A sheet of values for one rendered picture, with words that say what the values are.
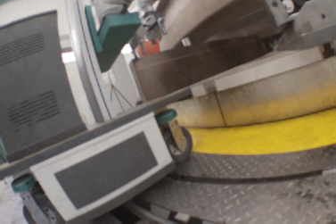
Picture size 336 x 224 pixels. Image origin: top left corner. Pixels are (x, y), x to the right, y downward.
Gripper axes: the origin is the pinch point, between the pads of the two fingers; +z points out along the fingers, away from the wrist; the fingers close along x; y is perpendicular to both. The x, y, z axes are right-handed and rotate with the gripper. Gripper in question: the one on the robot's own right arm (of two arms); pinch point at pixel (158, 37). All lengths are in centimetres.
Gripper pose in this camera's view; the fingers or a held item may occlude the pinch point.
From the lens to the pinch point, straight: 96.6
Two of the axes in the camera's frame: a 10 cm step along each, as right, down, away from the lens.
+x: 5.6, -1.8, -8.1
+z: 3.7, 9.3, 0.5
